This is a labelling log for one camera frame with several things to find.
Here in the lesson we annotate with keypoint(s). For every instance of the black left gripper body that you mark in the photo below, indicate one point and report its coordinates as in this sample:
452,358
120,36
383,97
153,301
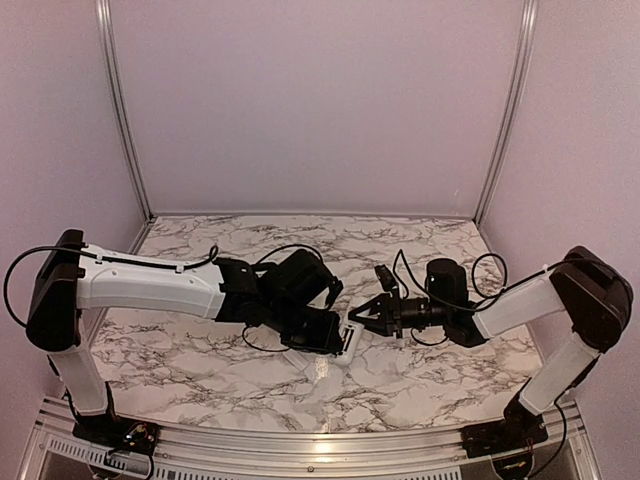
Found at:
301,333

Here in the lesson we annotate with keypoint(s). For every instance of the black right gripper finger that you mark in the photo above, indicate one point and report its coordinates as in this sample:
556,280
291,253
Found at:
377,308
382,327

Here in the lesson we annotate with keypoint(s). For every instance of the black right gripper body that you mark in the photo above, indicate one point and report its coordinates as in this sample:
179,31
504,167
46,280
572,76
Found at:
421,316

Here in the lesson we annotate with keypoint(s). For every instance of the white remote control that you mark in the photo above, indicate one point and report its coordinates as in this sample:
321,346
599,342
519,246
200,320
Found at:
351,333

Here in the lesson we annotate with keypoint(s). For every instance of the white battery compartment cover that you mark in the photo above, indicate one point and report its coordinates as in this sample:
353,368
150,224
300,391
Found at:
300,362

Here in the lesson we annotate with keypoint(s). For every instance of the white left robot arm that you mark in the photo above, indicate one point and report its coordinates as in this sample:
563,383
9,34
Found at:
77,277

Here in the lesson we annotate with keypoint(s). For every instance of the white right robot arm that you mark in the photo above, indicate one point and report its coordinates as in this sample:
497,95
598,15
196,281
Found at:
592,298

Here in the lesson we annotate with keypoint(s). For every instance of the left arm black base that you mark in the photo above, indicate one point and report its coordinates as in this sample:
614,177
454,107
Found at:
118,433

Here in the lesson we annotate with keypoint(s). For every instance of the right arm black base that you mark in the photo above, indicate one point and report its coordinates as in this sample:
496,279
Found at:
501,436

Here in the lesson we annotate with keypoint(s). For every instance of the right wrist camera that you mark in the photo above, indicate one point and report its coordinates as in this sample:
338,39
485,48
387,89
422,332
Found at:
387,280

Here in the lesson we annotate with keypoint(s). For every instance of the front aluminium frame rail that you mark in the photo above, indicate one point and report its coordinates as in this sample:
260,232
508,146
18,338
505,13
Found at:
346,438

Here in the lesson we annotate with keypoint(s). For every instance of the right rear aluminium frame post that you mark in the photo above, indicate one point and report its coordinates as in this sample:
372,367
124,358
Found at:
515,92

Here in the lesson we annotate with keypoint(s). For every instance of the aluminium frame post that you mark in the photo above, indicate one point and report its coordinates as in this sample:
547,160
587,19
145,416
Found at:
515,92
109,49

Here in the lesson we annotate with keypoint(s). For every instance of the left rear aluminium frame post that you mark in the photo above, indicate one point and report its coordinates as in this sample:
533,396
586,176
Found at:
109,49

